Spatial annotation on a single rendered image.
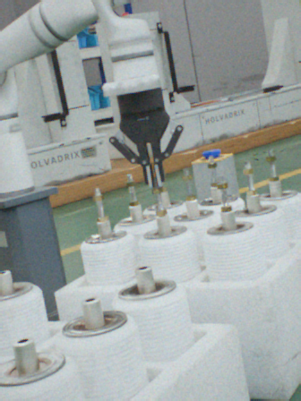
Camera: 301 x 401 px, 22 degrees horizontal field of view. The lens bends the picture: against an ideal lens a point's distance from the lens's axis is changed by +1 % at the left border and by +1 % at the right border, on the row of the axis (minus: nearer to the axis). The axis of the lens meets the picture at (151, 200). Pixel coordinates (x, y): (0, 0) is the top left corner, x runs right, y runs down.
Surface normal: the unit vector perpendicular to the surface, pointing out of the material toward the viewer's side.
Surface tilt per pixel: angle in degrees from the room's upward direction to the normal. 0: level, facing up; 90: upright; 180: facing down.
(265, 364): 90
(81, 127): 90
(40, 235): 90
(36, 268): 90
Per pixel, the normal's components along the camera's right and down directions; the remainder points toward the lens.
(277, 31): -0.76, -0.14
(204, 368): 0.85, -0.07
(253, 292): -0.45, 0.23
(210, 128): 0.64, 0.01
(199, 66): -0.75, 0.24
